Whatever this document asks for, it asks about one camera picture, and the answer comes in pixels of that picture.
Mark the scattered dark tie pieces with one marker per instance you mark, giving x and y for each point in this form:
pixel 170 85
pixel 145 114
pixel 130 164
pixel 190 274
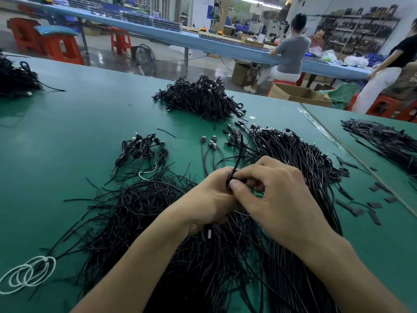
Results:
pixel 374 216

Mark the red stool with blue seat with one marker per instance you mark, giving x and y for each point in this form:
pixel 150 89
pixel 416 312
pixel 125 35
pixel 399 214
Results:
pixel 60 45

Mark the metal storage shelf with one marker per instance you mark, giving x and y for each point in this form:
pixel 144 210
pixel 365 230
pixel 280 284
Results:
pixel 361 26

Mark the white pillar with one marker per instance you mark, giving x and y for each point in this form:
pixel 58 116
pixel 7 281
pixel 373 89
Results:
pixel 200 11

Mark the green bag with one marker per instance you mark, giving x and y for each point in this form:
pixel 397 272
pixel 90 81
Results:
pixel 342 94

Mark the grey floor fan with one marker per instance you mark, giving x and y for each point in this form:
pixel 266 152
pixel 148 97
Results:
pixel 144 60

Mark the person's right hand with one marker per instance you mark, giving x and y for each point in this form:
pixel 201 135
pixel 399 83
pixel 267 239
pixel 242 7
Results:
pixel 286 205

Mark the pile of white bags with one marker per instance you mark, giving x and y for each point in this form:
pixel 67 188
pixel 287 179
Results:
pixel 355 60

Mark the person's left forearm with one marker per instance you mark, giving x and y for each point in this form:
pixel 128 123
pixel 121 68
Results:
pixel 133 274

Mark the red plastic stool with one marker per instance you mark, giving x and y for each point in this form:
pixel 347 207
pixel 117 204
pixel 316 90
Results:
pixel 120 40
pixel 23 34
pixel 384 106

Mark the person's left hand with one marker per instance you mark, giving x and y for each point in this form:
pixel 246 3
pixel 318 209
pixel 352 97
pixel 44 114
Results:
pixel 205 198

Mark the small cardboard box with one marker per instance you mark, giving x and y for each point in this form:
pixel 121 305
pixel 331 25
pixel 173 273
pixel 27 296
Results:
pixel 244 73

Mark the open cardboard box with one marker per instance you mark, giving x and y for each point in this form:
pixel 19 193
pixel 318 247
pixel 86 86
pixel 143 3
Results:
pixel 300 94

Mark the long blue workbench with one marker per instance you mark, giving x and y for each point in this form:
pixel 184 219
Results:
pixel 189 39

